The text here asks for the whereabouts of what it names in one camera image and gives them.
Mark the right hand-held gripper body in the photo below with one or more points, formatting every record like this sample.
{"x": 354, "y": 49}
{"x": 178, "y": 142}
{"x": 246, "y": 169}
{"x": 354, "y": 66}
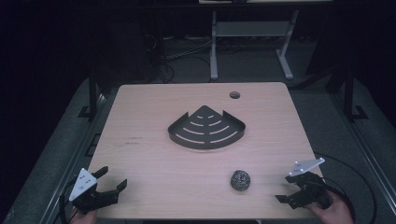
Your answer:
{"x": 309, "y": 189}

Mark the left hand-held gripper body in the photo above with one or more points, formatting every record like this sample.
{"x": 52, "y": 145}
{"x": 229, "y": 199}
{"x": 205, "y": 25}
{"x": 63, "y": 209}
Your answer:
{"x": 93, "y": 197}

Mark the steel wool ball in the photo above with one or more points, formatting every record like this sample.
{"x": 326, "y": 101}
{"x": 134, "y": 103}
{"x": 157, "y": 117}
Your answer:
{"x": 240, "y": 180}

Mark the black metal corner shelf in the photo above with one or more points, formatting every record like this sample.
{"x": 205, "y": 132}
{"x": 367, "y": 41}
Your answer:
{"x": 207, "y": 130}

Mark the person's left hand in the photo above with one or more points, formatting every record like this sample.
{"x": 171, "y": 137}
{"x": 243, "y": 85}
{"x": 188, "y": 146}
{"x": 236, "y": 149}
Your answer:
{"x": 84, "y": 218}

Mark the person's right hand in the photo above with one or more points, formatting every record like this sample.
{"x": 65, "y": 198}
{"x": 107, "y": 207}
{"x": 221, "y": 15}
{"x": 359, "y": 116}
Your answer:
{"x": 337, "y": 213}

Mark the grey metal stand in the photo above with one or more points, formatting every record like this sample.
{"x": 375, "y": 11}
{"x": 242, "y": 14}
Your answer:
{"x": 249, "y": 28}

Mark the metal frame rail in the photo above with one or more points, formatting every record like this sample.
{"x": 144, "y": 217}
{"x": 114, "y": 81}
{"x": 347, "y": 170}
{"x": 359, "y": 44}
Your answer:
{"x": 73, "y": 161}
{"x": 367, "y": 149}

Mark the black metal post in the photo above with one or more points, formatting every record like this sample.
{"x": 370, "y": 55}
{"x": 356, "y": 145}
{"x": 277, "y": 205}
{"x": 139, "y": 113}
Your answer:
{"x": 348, "y": 93}
{"x": 92, "y": 90}

